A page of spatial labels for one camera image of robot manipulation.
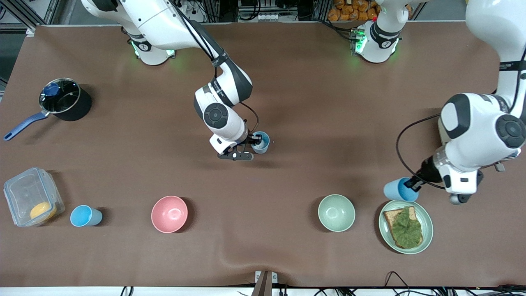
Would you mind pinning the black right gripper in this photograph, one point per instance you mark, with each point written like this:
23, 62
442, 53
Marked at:
251, 141

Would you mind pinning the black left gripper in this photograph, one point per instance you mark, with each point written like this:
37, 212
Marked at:
427, 171

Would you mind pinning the grey-blue cup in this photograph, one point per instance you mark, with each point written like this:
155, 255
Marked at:
263, 148

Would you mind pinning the bright blue cup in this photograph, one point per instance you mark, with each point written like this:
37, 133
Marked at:
393, 190

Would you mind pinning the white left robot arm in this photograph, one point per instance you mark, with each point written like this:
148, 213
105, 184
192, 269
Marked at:
472, 123

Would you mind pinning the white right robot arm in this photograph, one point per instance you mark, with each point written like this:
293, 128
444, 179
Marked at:
222, 115

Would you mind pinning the brown bread slice under lettuce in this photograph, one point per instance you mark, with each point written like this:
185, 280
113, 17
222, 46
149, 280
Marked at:
388, 218

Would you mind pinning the pale green plate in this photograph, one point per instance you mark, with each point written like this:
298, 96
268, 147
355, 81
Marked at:
427, 228

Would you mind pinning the green lettuce leaf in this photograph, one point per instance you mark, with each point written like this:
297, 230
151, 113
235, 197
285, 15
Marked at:
407, 230

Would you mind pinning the pale green bowl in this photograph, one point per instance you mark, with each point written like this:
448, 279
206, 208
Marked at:
336, 213

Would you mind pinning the beige and chrome toaster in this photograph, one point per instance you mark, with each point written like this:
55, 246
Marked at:
499, 167

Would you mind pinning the pink bowl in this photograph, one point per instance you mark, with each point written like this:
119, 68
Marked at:
169, 214

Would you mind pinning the white power strip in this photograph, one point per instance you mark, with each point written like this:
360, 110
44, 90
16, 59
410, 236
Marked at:
269, 17
193, 16

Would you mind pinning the bag of orange buns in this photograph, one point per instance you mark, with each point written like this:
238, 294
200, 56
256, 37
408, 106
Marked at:
345, 12

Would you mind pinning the light blue cup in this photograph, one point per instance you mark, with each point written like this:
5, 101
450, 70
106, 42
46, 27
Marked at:
84, 216

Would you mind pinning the glass lid with blue knob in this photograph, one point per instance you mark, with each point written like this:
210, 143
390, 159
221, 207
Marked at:
61, 96

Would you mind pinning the clear plastic food container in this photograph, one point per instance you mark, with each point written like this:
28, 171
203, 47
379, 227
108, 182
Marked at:
24, 193

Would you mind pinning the metal table bracket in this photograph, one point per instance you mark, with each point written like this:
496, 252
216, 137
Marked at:
265, 283

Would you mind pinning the aluminium frame strut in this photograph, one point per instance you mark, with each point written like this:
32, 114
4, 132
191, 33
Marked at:
41, 12

